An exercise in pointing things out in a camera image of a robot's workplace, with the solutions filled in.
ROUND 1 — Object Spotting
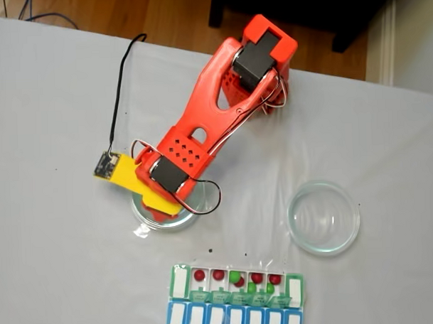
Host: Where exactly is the green weekly pill organizer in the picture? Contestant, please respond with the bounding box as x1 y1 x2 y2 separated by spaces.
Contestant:
169 259 306 312

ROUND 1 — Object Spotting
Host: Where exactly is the blue weekly pill organizer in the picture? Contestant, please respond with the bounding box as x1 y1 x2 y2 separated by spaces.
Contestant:
165 296 303 324

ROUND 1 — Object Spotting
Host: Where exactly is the red white black servo wire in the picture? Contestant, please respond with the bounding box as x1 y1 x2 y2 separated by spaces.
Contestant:
129 138 155 162
183 178 225 217
205 66 292 156

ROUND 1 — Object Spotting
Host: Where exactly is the black camera circuit board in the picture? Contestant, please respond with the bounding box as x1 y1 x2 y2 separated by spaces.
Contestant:
92 150 122 178

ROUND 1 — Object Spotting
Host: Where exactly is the clear glass bowl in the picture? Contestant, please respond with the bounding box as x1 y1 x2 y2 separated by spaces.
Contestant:
286 178 362 259
129 176 208 234

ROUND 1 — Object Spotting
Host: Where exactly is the orange perforated base bracket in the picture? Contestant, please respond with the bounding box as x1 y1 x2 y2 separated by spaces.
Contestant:
220 70 253 108

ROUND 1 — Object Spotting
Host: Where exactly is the black camera cable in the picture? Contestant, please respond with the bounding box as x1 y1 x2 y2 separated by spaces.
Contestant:
103 32 152 156

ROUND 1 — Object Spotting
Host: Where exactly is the white door trim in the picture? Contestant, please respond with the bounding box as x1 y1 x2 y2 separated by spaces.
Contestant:
376 0 402 88

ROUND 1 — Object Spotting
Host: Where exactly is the dark wooden furniture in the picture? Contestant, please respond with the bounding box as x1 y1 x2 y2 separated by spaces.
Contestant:
207 0 412 58

